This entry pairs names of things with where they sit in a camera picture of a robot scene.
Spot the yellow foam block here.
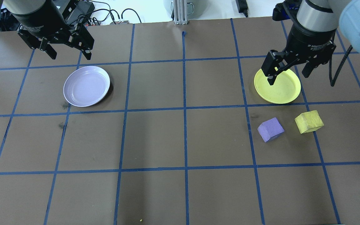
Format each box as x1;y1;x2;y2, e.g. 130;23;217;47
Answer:
294;110;325;134

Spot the purple foam block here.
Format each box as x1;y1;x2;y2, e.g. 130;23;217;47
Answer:
257;117;285;143

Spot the yellow plate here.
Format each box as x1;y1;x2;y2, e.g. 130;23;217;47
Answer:
254;67;302;104

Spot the black power brick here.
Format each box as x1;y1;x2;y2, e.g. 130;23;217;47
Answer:
74;1;95;25

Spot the purple plate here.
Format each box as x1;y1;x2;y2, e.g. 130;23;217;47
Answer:
63;66;111;108

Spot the black power adapter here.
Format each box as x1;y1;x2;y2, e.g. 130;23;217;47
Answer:
235;0;249;18

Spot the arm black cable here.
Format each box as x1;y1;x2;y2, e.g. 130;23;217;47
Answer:
329;33;354;87

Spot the thin black cable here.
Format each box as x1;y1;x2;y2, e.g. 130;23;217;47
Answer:
89;1;120;23

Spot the looped black cable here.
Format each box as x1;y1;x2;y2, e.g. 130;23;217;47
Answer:
121;8;142;24

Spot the aluminium profile post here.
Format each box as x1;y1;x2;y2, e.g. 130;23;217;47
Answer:
173;0;189;25

